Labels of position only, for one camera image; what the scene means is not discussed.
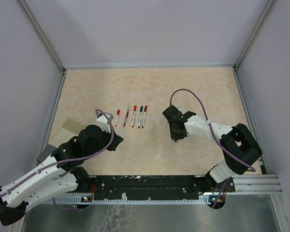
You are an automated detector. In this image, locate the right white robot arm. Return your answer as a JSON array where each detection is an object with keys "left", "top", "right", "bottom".
[{"left": 162, "top": 105, "right": 262, "bottom": 191}]

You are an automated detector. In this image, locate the dark red pen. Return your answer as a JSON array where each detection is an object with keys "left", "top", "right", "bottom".
[{"left": 141, "top": 105, "right": 147, "bottom": 128}]

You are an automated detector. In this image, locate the black tip white pen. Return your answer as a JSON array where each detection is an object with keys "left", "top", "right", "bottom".
[{"left": 119, "top": 127, "right": 123, "bottom": 137}]

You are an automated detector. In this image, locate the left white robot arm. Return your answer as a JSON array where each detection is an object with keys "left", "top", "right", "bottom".
[{"left": 0, "top": 125, "right": 124, "bottom": 226}]

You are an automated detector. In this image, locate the white slotted cable duct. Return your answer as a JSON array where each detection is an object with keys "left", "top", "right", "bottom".
[{"left": 47, "top": 194, "right": 224, "bottom": 206}]

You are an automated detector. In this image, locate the black capped white pen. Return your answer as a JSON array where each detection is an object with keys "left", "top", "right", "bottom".
[{"left": 115, "top": 109, "right": 120, "bottom": 127}]

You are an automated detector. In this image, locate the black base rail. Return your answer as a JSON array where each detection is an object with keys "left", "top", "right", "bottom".
[{"left": 75, "top": 175, "right": 224, "bottom": 201}]

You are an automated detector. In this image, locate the brown cardboard piece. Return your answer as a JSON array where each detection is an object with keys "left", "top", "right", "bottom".
[{"left": 48, "top": 119, "right": 86, "bottom": 147}]

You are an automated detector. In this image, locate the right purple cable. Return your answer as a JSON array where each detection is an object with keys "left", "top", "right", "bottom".
[{"left": 170, "top": 88, "right": 256, "bottom": 210}]

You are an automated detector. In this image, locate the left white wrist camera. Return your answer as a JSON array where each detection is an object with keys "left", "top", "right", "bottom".
[{"left": 96, "top": 112, "right": 114, "bottom": 133}]

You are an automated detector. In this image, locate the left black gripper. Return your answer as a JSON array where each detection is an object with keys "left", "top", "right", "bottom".
[{"left": 85, "top": 124, "right": 123, "bottom": 158}]

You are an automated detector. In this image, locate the blue end white pen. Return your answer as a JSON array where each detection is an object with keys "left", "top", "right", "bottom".
[{"left": 137, "top": 106, "right": 143, "bottom": 129}]

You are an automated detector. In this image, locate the red capped white pen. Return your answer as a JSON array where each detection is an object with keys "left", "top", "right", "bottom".
[{"left": 131, "top": 105, "right": 137, "bottom": 128}]

